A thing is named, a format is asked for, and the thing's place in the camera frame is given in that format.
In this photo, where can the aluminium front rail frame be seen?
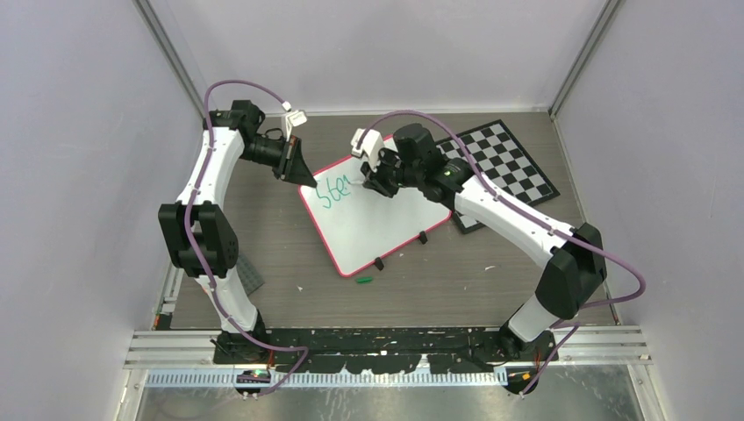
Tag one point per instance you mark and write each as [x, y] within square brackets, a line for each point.
[184, 358]

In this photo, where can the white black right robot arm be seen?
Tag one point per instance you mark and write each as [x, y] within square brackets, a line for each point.
[570, 258]

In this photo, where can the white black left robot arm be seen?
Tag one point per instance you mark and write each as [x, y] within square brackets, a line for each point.
[197, 233]

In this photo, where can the grey studded baseplate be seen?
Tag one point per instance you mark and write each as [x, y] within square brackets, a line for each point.
[250, 279]

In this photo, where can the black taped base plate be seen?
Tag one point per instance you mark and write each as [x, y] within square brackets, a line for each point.
[382, 351]

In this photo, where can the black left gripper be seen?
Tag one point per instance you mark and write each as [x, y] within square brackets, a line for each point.
[293, 167]

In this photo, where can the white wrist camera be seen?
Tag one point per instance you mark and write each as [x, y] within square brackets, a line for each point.
[292, 118]
[367, 145]

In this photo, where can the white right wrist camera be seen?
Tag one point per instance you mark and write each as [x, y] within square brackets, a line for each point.
[367, 145]

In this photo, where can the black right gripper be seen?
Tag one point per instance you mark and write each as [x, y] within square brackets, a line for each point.
[376, 180]

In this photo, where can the pink-framed whiteboard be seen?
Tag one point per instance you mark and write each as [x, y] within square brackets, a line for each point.
[358, 225]

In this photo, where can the black and white chessboard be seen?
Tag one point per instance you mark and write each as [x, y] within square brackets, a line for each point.
[504, 161]

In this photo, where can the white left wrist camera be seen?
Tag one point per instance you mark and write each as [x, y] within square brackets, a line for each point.
[292, 118]

